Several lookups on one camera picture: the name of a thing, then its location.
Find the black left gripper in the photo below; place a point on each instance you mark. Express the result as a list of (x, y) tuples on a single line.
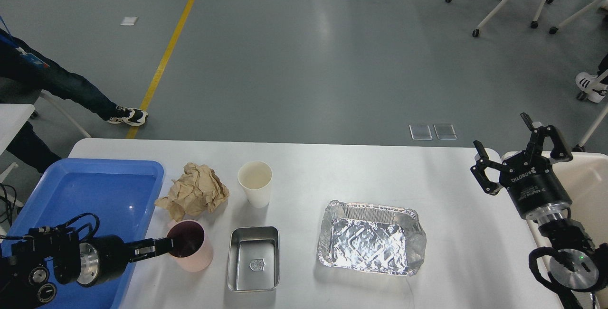
[(105, 258)]

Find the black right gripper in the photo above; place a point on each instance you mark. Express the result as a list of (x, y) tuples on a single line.
[(530, 180)]

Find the pink ribbed mug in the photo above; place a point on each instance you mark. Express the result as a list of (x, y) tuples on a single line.
[(192, 249)]

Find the stainless steel rectangular tray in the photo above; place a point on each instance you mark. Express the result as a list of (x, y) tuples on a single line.
[(254, 259)]

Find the white paper cup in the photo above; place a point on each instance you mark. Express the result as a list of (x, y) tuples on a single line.
[(255, 178)]

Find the aluminium foil container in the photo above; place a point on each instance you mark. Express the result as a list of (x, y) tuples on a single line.
[(371, 238)]

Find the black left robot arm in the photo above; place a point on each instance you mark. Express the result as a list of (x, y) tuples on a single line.
[(48, 255)]

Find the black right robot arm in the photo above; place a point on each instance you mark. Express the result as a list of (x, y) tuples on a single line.
[(572, 263)]

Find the beige plastic bin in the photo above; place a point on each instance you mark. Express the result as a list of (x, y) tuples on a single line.
[(585, 181)]

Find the crumpled brown paper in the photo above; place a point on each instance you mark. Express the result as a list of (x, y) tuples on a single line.
[(197, 190)]

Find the white sneaker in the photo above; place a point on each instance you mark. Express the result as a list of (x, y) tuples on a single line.
[(592, 87)]

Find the grey chair at left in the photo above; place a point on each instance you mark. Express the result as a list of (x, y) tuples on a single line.
[(40, 94)]

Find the white side table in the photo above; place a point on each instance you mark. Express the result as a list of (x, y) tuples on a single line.
[(12, 117)]

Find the person in beige sweater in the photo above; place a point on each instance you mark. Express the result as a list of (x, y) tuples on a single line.
[(26, 145)]

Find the blue lanyard badge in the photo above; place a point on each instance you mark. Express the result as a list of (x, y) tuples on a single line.
[(29, 57)]

